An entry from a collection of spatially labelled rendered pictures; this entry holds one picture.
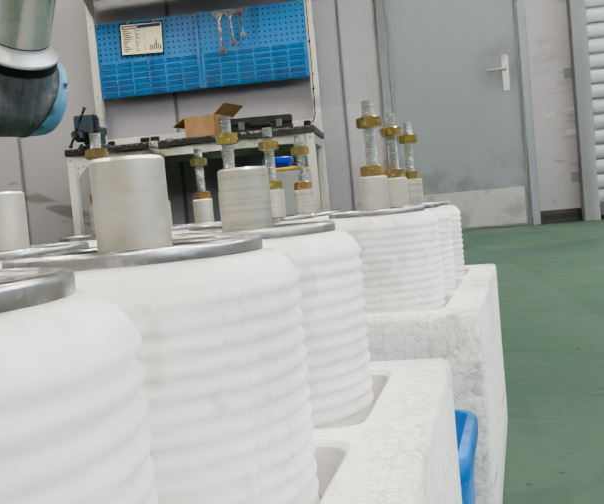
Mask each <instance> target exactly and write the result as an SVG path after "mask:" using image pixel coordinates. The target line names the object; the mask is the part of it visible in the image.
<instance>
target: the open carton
mask: <svg viewBox="0 0 604 504"><path fill-rule="evenodd" d="M242 107H243V106H242V105H237V104H231V103H226V102H224V103H223V104H222V105H221V106H220V107H219V108H218V109H217V110H216V111H215V113H214V114H209V115H202V116H195V117H188V118H183V119H182V120H180V121H179V122H178V123H177V124H176V125H174V126H173V128H181V129H185V135H186V138H189V137H198V136H208V135H216V134H220V129H219V128H220V127H219V126H220V125H219V118H223V117H229V118H230V119H233V117H234V116H235V115H236V114H237V113H238V112H239V110H240V109H241V108H242Z"/></svg>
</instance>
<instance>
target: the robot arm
mask: <svg viewBox="0 0 604 504"><path fill-rule="evenodd" d="M55 5H56V0H0V137H17V138H27V137H30V136H41V135H46V134H48V133H50V132H52V131H53V130H54V129H55V128H56V127H57V126H58V125H59V123H60V122H61V120H62V118H63V115H64V113H65V110H66V106H67V100H68V90H67V89H66V87H67V85H68V79H67V74H66V71H65V68H64V66H63V65H62V64H61V62H59V61H58V54H57V52H56V51H55V50H54V48H53V47H52V46H51V45H50V36H51V30H52V24H53V18H54V12H55Z"/></svg>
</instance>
